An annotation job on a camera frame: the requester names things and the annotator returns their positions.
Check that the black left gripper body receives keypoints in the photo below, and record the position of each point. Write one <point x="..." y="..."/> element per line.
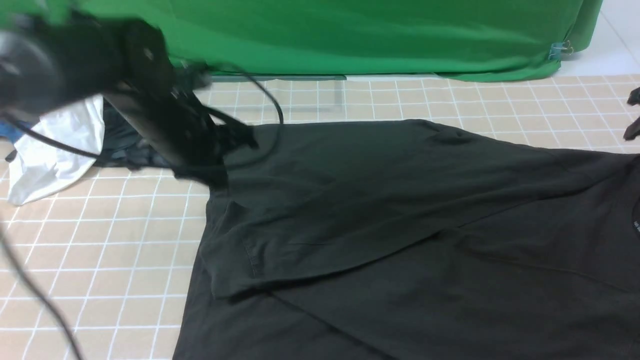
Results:
<point x="193" y="138"/>

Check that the dark gray long-sleeve shirt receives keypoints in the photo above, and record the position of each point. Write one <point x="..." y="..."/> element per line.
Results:
<point x="413" y="240"/>

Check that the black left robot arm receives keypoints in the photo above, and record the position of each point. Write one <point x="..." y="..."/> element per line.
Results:
<point x="46" y="66"/>

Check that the white crumpled shirt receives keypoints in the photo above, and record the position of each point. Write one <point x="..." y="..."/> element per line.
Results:
<point x="41" y="170"/>

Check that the dark teal crumpled garment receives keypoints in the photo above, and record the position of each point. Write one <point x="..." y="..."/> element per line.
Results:
<point x="123" y="146"/>

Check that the metal binder clip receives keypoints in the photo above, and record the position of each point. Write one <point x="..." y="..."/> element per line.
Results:
<point x="560" y="50"/>

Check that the beige checkered tablecloth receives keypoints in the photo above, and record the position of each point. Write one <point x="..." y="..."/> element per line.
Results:
<point x="115" y="250"/>

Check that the green backdrop cloth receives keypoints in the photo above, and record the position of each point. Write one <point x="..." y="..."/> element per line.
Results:
<point x="483" y="41"/>

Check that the blue crumpled garment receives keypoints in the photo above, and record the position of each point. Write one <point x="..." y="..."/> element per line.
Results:
<point x="9" y="133"/>

